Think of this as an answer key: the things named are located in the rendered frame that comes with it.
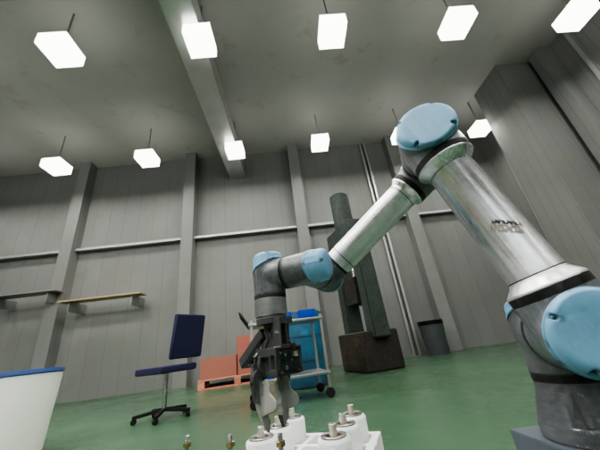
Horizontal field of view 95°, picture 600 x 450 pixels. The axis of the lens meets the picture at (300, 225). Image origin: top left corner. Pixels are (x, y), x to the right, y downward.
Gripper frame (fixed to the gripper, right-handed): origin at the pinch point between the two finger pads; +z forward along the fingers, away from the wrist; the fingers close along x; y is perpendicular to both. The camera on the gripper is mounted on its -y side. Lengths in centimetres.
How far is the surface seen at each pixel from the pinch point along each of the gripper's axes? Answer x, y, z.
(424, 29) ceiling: 445, 2, -583
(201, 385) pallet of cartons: 188, -479, 27
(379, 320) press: 367, -210, -36
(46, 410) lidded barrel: -25, -264, 8
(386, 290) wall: 598, -324, -116
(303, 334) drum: 227, -242, -28
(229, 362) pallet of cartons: 231, -458, -2
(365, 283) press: 358, -215, -97
